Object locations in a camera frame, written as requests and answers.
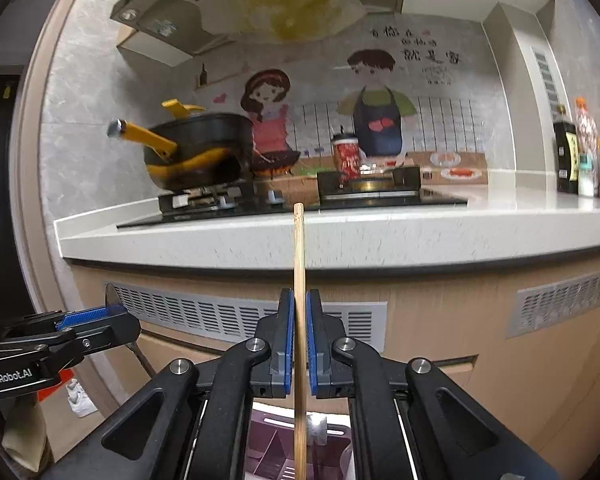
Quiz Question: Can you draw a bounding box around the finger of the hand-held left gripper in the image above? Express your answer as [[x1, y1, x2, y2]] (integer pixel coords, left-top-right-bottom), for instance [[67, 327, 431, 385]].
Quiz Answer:
[[7, 305, 126, 334], [0, 311, 142, 358]]

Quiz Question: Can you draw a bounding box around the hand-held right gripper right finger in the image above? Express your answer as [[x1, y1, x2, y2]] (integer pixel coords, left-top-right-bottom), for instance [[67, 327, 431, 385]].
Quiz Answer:
[[306, 288, 581, 480]]

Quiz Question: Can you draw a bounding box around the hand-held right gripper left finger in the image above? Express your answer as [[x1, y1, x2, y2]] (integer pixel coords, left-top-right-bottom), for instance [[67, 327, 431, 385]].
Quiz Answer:
[[42, 287, 296, 480]]

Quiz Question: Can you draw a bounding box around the bamboo chopstick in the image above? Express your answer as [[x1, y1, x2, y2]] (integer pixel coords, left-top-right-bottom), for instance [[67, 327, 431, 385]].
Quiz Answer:
[[293, 202, 308, 480]]

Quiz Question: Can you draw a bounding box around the purple plastic utensil holder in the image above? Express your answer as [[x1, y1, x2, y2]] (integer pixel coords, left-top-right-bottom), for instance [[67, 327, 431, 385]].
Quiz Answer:
[[242, 402, 356, 480]]

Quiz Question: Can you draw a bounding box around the red bag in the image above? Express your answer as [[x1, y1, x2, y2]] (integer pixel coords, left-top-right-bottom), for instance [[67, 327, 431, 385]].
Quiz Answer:
[[35, 367, 76, 403]]

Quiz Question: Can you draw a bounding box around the long grey vent grille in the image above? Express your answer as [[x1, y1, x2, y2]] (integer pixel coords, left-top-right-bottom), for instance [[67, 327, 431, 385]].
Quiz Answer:
[[104, 281, 388, 354]]

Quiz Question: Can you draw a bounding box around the white shoe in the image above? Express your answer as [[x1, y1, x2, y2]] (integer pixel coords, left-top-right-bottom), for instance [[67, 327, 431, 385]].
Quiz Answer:
[[66, 380, 99, 418]]

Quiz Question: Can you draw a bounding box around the wooden base cabinet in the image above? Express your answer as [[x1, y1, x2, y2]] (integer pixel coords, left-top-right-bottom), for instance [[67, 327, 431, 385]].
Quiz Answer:
[[70, 259, 600, 480]]

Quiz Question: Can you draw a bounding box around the black glass gas stove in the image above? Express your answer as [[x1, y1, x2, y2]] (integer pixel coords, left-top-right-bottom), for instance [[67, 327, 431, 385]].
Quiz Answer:
[[116, 166, 469, 231]]

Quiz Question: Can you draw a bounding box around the red can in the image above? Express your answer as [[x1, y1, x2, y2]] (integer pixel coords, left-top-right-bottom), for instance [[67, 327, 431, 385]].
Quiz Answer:
[[331, 132, 364, 184]]

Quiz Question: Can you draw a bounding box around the short grey vent grille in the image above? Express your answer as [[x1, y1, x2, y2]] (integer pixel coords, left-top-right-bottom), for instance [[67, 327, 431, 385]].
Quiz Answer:
[[505, 269, 600, 339]]

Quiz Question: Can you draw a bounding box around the steel range hood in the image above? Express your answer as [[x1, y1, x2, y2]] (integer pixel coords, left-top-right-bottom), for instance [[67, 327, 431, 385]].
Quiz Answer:
[[111, 0, 368, 68]]

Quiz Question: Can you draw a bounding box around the dark soy sauce bottle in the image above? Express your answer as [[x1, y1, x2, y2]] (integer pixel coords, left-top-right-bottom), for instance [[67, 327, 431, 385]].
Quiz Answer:
[[553, 105, 580, 194]]

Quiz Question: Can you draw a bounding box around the orange-capped plastic bottle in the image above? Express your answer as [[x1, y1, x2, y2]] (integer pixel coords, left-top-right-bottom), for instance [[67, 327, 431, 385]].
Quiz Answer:
[[574, 97, 600, 161]]

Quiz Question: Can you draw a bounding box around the narrow white vent grille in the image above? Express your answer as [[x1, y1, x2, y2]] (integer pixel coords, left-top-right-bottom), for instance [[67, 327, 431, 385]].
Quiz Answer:
[[531, 47, 562, 112]]

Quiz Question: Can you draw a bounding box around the black pan long yellow handle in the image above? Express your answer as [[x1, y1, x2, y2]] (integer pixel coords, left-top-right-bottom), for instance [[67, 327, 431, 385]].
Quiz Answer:
[[107, 119, 255, 192]]

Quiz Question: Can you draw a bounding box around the black pot short yellow handle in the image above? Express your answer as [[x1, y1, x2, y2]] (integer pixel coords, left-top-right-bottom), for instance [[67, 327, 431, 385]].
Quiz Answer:
[[147, 100, 255, 153]]

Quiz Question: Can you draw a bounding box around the cartoon wall poster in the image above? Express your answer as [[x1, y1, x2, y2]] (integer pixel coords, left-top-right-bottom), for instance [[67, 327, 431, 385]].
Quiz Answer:
[[195, 15, 489, 187]]

